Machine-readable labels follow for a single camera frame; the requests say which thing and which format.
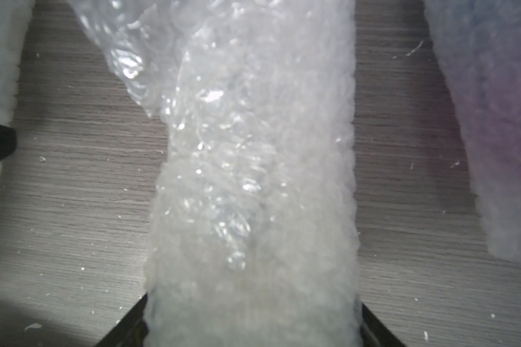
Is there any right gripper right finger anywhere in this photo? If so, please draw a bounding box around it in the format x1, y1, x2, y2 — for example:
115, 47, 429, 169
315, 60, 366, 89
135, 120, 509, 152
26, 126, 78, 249
361, 304, 406, 347

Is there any bubble-wrapped purple item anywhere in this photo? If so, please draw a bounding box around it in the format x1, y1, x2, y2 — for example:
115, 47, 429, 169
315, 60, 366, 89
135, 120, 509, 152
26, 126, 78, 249
425, 1, 521, 264

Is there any bubble wrap around vase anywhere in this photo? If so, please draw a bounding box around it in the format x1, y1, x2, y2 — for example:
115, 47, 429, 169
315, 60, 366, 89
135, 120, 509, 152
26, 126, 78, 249
71, 1, 362, 346

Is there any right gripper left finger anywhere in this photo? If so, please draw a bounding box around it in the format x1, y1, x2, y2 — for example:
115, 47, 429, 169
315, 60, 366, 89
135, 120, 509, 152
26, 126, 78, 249
95, 294, 148, 347

